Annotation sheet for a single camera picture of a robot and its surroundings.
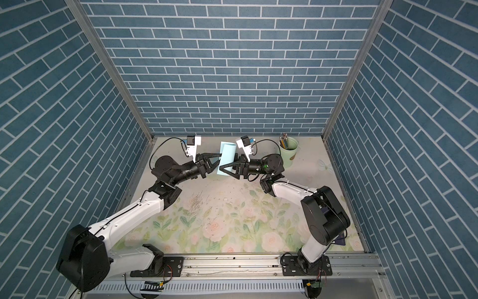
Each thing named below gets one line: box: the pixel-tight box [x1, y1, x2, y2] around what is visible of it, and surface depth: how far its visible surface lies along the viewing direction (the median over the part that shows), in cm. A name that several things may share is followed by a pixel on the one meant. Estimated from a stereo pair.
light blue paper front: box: [216, 141, 237, 176], surface depth 65 cm
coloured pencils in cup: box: [279, 133, 289, 149], surface depth 100 cm
